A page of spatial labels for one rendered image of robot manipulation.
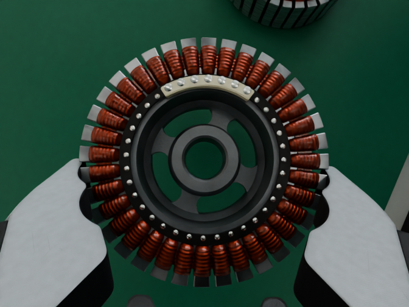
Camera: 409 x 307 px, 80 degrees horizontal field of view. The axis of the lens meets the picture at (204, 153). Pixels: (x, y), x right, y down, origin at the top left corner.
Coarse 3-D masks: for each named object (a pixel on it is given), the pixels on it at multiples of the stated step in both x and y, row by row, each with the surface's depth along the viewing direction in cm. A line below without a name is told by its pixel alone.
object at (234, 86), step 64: (128, 64) 11; (192, 64) 11; (256, 64) 11; (128, 128) 11; (192, 128) 12; (256, 128) 13; (320, 128) 11; (128, 192) 11; (192, 192) 13; (256, 192) 12; (192, 256) 11; (256, 256) 10
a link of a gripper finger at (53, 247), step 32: (32, 192) 9; (64, 192) 9; (32, 224) 8; (64, 224) 8; (96, 224) 8; (0, 256) 7; (32, 256) 7; (64, 256) 7; (96, 256) 7; (0, 288) 6; (32, 288) 6; (64, 288) 6; (96, 288) 7
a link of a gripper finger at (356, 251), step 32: (320, 192) 12; (352, 192) 10; (320, 224) 10; (352, 224) 8; (384, 224) 8; (320, 256) 7; (352, 256) 7; (384, 256) 7; (320, 288) 6; (352, 288) 6; (384, 288) 6
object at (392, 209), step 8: (408, 160) 22; (408, 168) 22; (400, 176) 21; (408, 176) 22; (400, 184) 21; (408, 184) 21; (392, 192) 21; (400, 192) 21; (408, 192) 21; (392, 200) 21; (400, 200) 21; (408, 200) 21; (392, 208) 21; (400, 208) 21; (408, 208) 21; (392, 216) 21; (400, 216) 21; (400, 224) 21
